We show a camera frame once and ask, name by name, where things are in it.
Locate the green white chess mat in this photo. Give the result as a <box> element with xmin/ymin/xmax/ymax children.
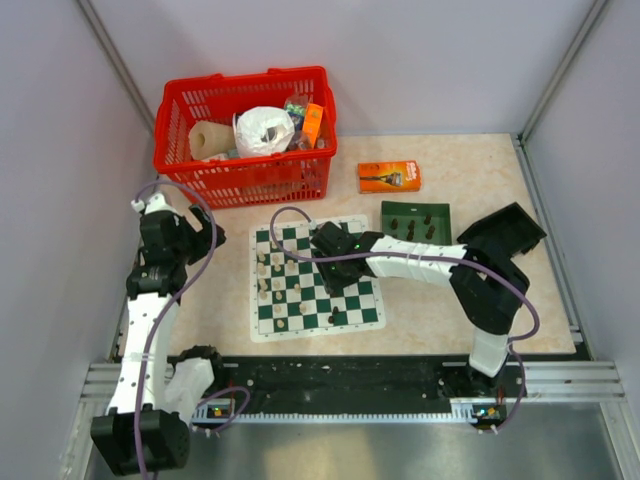
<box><xmin>248</xmin><ymin>224</ymin><xmax>386</xmax><ymax>343</ymax></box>

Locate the orange razor box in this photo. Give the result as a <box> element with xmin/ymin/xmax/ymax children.
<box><xmin>357</xmin><ymin>160</ymin><xmax>422</xmax><ymax>194</ymax></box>

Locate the green piece tray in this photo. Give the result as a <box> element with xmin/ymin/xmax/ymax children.
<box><xmin>380</xmin><ymin>201</ymin><xmax>452</xmax><ymax>246</ymax></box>

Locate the orange carton in basket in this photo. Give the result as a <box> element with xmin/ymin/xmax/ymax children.
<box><xmin>302</xmin><ymin>103</ymin><xmax>324</xmax><ymax>148</ymax></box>

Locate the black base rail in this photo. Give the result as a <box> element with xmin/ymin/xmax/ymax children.
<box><xmin>205</xmin><ymin>355</ymin><xmax>522</xmax><ymax>415</ymax></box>

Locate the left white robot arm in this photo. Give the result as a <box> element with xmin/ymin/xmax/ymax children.
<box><xmin>90</xmin><ymin>193</ymin><xmax>227</xmax><ymax>477</ymax></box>

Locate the red plastic shopping basket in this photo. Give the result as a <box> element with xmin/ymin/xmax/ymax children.
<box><xmin>153</xmin><ymin>66</ymin><xmax>338</xmax><ymax>209</ymax></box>

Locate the black tray lid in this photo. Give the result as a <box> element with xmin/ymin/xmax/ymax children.
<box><xmin>457</xmin><ymin>202</ymin><xmax>547</xmax><ymax>257</ymax></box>

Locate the white toilet paper roll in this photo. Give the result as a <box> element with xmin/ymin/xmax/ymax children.
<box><xmin>232</xmin><ymin>106</ymin><xmax>295</xmax><ymax>158</ymax></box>

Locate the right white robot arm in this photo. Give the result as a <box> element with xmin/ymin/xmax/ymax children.
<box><xmin>310</xmin><ymin>221</ymin><xmax>530</xmax><ymax>396</ymax></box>

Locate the green snack packet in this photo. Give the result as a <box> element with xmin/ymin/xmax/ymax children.
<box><xmin>284</xmin><ymin>94</ymin><xmax>309</xmax><ymax>130</ymax></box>

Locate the beige paper roll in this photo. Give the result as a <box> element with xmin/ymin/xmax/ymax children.
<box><xmin>188</xmin><ymin>121</ymin><xmax>235</xmax><ymax>161</ymax></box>

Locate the dark pawn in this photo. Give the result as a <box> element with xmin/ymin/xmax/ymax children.
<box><xmin>328</xmin><ymin>306</ymin><xmax>340</xmax><ymax>325</ymax></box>

